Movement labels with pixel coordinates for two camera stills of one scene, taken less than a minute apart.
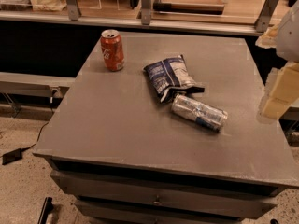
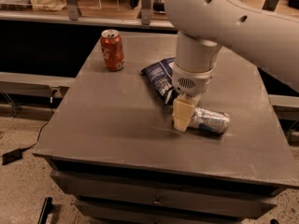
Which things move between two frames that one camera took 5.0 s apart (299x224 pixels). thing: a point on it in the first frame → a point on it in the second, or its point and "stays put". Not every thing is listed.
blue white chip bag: (171, 77) stays put
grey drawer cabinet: (123, 156) stays put
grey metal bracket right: (263, 21) stays put
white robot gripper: (289, 37) → (192, 80)
